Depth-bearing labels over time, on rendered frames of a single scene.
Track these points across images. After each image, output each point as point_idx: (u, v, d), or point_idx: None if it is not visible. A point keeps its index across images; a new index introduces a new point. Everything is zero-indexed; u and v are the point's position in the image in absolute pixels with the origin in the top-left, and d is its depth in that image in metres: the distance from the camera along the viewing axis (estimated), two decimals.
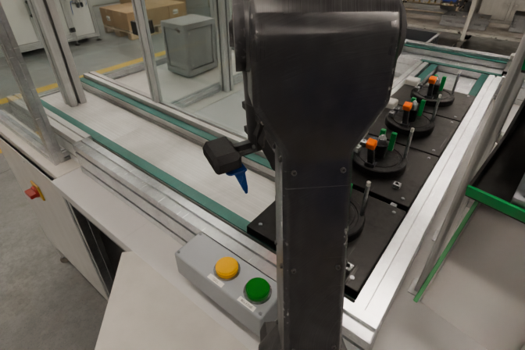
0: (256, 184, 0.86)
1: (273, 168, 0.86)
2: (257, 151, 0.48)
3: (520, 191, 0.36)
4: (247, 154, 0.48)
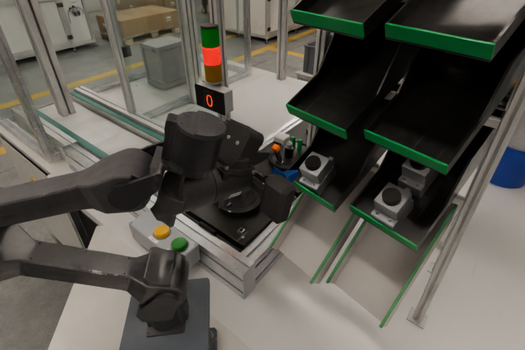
0: None
1: None
2: None
3: (302, 177, 0.66)
4: (259, 173, 0.47)
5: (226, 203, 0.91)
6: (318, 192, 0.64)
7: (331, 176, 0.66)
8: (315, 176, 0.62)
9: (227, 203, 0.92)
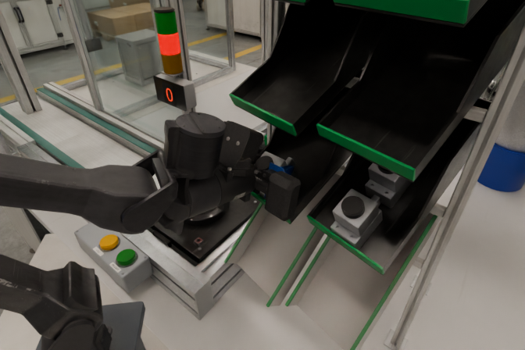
0: None
1: None
2: None
3: None
4: (257, 170, 0.48)
5: None
6: None
7: None
8: None
9: None
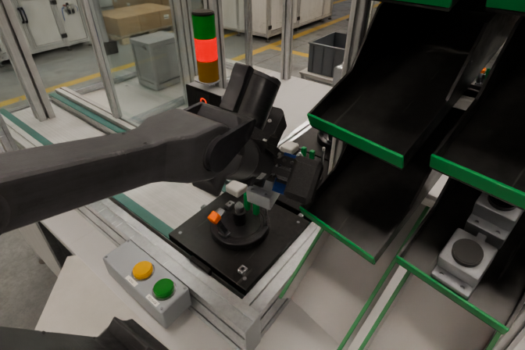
0: (192, 196, 0.97)
1: None
2: None
3: (250, 186, 0.54)
4: (274, 157, 0.48)
5: (223, 233, 0.73)
6: (270, 203, 0.53)
7: None
8: (269, 181, 0.51)
9: (226, 233, 0.74)
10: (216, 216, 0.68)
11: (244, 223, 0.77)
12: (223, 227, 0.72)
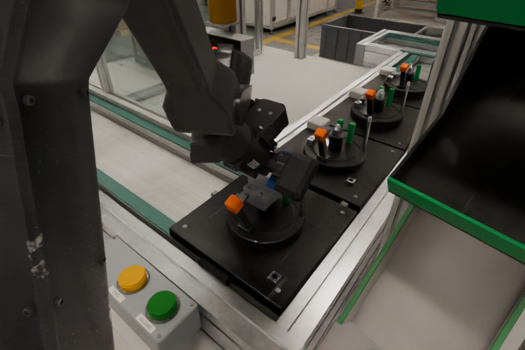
0: (198, 181, 0.76)
1: (218, 162, 0.77)
2: None
3: (248, 183, 0.54)
4: (272, 151, 0.48)
5: (245, 226, 0.53)
6: (265, 203, 0.52)
7: None
8: (266, 179, 0.51)
9: (248, 226, 0.53)
10: (237, 201, 0.48)
11: (271, 214, 0.57)
12: (245, 218, 0.52)
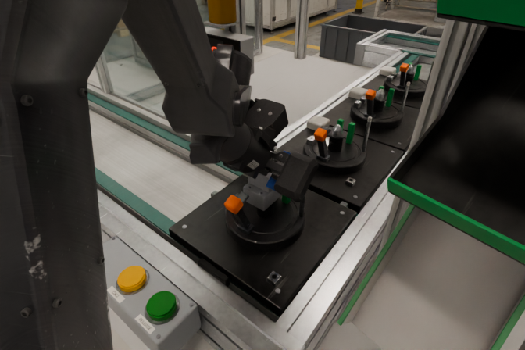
0: (198, 181, 0.76)
1: (217, 162, 0.77)
2: None
3: (248, 183, 0.54)
4: (272, 152, 0.48)
5: (245, 226, 0.53)
6: (265, 203, 0.52)
7: None
8: (266, 179, 0.51)
9: (248, 226, 0.53)
10: (237, 201, 0.48)
11: (271, 215, 0.57)
12: (245, 218, 0.52)
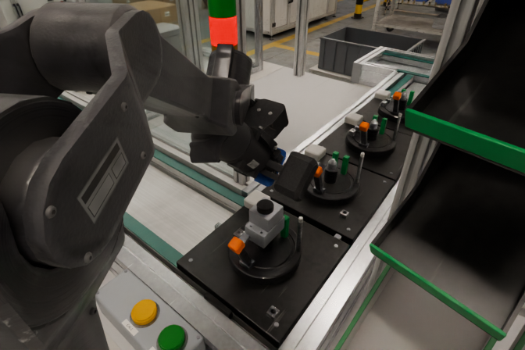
0: (202, 210, 0.81)
1: (220, 192, 0.82)
2: None
3: (249, 223, 0.59)
4: None
5: (247, 262, 0.58)
6: (264, 241, 0.57)
7: (279, 229, 0.60)
8: (266, 220, 0.56)
9: (249, 262, 0.58)
10: (239, 244, 0.53)
11: (270, 249, 0.62)
12: (247, 256, 0.57)
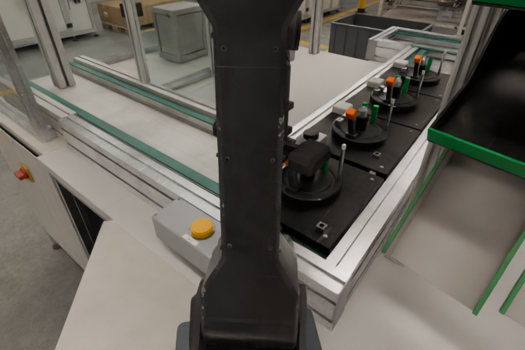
0: None
1: None
2: None
3: None
4: None
5: (294, 185, 0.62)
6: None
7: None
8: None
9: (296, 187, 0.63)
10: None
11: (312, 179, 0.67)
12: (296, 177, 0.62)
